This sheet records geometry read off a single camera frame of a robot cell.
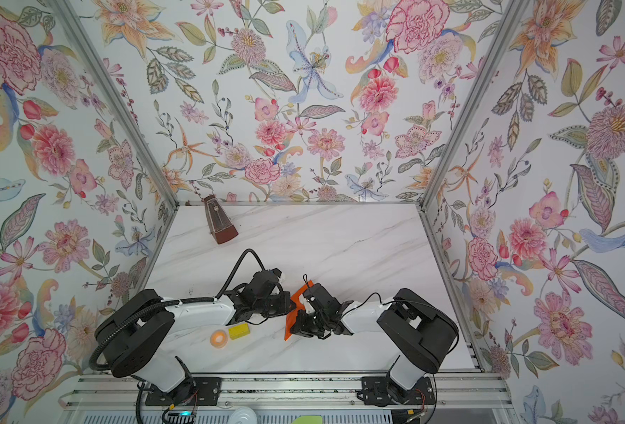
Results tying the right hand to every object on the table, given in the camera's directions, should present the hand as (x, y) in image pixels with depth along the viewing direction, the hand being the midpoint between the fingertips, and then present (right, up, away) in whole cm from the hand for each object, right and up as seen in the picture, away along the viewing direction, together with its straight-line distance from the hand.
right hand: (288, 331), depth 85 cm
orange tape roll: (-22, -2, -1) cm, 22 cm away
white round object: (-10, -14, -19) cm, 25 cm away
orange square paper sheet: (+2, +9, +2) cm, 10 cm away
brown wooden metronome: (-28, +34, +19) cm, 48 cm away
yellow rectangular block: (-16, 0, -2) cm, 16 cm away
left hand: (+4, +7, 0) cm, 8 cm away
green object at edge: (+7, -20, -12) cm, 24 cm away
